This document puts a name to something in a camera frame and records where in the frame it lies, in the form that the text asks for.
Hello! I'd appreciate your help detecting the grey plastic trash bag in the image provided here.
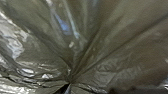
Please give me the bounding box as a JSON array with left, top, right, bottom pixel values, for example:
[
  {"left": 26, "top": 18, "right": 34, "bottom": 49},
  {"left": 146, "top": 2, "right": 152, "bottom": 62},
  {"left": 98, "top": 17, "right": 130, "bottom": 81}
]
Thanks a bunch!
[{"left": 0, "top": 0, "right": 168, "bottom": 94}]

